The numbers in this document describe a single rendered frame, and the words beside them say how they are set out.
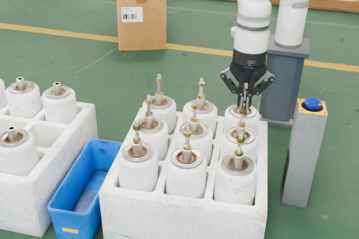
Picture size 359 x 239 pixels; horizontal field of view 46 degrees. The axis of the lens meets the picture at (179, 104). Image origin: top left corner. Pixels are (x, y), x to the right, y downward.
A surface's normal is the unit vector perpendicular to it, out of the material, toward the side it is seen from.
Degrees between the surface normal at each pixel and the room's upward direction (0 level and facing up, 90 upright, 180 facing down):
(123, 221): 90
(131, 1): 90
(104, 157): 88
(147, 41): 89
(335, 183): 0
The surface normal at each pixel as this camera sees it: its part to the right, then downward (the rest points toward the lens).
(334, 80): 0.02, -0.86
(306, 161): -0.18, 0.51
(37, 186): 0.97, 0.13
